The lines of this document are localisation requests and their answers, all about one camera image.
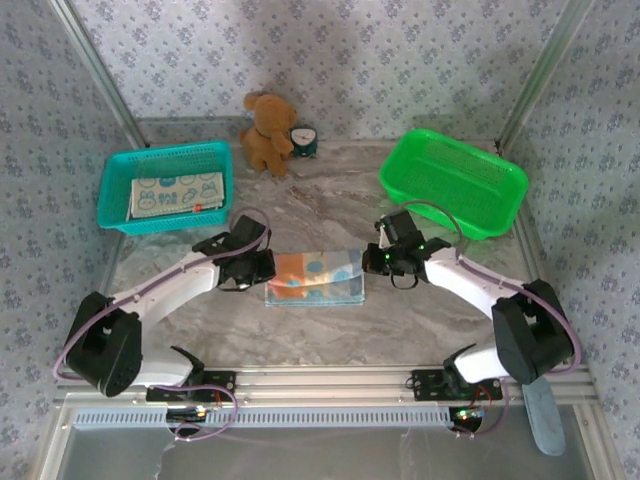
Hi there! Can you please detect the light blue orange dotted towel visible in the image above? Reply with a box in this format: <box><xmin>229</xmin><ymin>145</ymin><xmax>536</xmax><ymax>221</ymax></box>
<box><xmin>263</xmin><ymin>248</ymin><xmax>367</xmax><ymax>308</ymax></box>

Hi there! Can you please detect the cream towel with teal bunnies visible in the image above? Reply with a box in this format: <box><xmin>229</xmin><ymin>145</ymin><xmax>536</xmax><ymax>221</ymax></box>
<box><xmin>128</xmin><ymin>171</ymin><xmax>226</xmax><ymax>220</ymax></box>

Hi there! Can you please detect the green plastic basket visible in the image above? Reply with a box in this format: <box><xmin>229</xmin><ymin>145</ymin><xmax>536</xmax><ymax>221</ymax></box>
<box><xmin>378</xmin><ymin>128</ymin><xmax>530</xmax><ymax>242</ymax></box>

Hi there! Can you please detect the small teal alarm clock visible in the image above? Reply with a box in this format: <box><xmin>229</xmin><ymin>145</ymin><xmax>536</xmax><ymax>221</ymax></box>
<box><xmin>288</xmin><ymin>126</ymin><xmax>320</xmax><ymax>160</ymax></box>

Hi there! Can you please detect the brown teddy bear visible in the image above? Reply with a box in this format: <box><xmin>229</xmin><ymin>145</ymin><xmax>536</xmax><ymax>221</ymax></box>
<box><xmin>238</xmin><ymin>92</ymin><xmax>299</xmax><ymax>179</ymax></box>

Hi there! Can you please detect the teal plastic basket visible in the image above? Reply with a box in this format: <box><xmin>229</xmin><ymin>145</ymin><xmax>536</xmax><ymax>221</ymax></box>
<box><xmin>96</xmin><ymin>139</ymin><xmax>235</xmax><ymax>237</ymax></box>

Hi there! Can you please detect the small circuit board with lights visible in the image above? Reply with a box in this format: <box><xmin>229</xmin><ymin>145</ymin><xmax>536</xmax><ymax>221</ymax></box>
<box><xmin>167</xmin><ymin>405</ymin><xmax>221</xmax><ymax>421</ymax></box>
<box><xmin>449</xmin><ymin>407</ymin><xmax>486</xmax><ymax>426</ymax></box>

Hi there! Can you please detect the grey metal lower shelf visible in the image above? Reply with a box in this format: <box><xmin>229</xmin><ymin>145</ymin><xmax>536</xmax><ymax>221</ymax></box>
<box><xmin>39</xmin><ymin>404</ymin><xmax>624</xmax><ymax>480</ymax></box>

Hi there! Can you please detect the blue-grey oblong pad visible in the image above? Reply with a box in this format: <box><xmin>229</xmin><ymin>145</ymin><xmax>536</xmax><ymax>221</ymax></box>
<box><xmin>521</xmin><ymin>377</ymin><xmax>566</xmax><ymax>456</ymax></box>

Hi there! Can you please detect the aluminium front rail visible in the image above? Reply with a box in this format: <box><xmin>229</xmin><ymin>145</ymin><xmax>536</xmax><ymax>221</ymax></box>
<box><xmin>53</xmin><ymin>363</ymin><xmax>600</xmax><ymax>407</ymax></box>

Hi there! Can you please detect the aluminium table side rail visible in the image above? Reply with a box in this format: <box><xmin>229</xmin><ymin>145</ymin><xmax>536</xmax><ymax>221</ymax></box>
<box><xmin>97</xmin><ymin>232</ymin><xmax>126</xmax><ymax>299</ymax></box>
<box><xmin>514</xmin><ymin>214</ymin><xmax>569</xmax><ymax>365</ymax></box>

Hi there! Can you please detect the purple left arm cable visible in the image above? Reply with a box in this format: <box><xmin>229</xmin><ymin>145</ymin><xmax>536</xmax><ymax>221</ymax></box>
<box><xmin>52</xmin><ymin>213</ymin><xmax>274</xmax><ymax>444</ymax></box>

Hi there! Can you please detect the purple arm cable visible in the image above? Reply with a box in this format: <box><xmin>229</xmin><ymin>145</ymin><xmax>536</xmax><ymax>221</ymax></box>
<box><xmin>399</xmin><ymin>199</ymin><xmax>584</xmax><ymax>442</ymax></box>
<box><xmin>52</xmin><ymin>213</ymin><xmax>274</xmax><ymax>444</ymax></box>

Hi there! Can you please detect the grey slotted cable duct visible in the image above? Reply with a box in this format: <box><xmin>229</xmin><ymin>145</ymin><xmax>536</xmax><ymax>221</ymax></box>
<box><xmin>72</xmin><ymin>405</ymin><xmax>454</xmax><ymax>430</ymax></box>

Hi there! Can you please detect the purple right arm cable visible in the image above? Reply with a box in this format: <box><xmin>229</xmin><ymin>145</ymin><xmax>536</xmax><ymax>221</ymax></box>
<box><xmin>399</xmin><ymin>199</ymin><xmax>584</xmax><ymax>442</ymax></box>

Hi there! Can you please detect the aluminium frame post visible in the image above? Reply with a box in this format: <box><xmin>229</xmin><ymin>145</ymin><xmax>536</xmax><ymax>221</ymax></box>
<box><xmin>496</xmin><ymin>0</ymin><xmax>600</xmax><ymax>151</ymax></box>
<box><xmin>48</xmin><ymin>0</ymin><xmax>151</xmax><ymax>150</ymax></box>

